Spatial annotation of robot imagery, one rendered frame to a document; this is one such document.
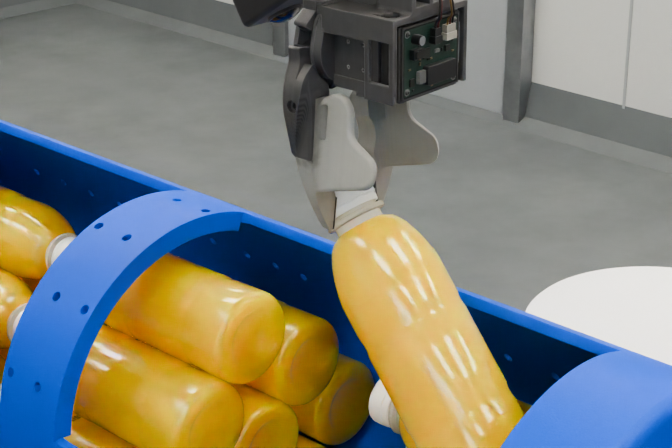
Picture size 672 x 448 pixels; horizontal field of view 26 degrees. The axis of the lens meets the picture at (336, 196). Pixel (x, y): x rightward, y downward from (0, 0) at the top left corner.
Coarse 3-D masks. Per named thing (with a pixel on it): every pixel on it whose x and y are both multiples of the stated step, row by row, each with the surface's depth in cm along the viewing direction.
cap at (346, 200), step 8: (336, 192) 94; (344, 192) 94; (352, 192) 94; (360, 192) 94; (368, 192) 95; (344, 200) 94; (352, 200) 94; (360, 200) 94; (368, 200) 95; (336, 208) 94; (344, 208) 94; (336, 216) 94
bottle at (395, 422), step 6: (390, 402) 105; (522, 402) 100; (390, 408) 104; (522, 408) 99; (528, 408) 99; (390, 414) 104; (396, 414) 105; (390, 420) 105; (396, 420) 105; (390, 426) 105; (396, 426) 105; (402, 426) 103; (396, 432) 105; (402, 432) 103; (402, 438) 103; (408, 438) 102; (408, 444) 103; (414, 444) 102
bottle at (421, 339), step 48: (384, 240) 93; (336, 288) 95; (384, 288) 92; (432, 288) 92; (384, 336) 92; (432, 336) 91; (480, 336) 93; (384, 384) 94; (432, 384) 91; (480, 384) 91; (432, 432) 91; (480, 432) 90
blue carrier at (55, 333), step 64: (0, 128) 132; (64, 192) 143; (128, 192) 133; (192, 192) 116; (64, 256) 108; (128, 256) 106; (192, 256) 132; (256, 256) 125; (320, 256) 116; (64, 320) 104; (512, 320) 96; (64, 384) 103; (512, 384) 110; (576, 384) 86; (640, 384) 85
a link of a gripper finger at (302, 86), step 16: (288, 48) 89; (304, 48) 89; (288, 64) 90; (304, 64) 89; (288, 80) 90; (304, 80) 89; (320, 80) 90; (288, 96) 90; (304, 96) 89; (320, 96) 90; (288, 112) 90; (304, 112) 90; (288, 128) 91; (304, 128) 91; (304, 144) 91
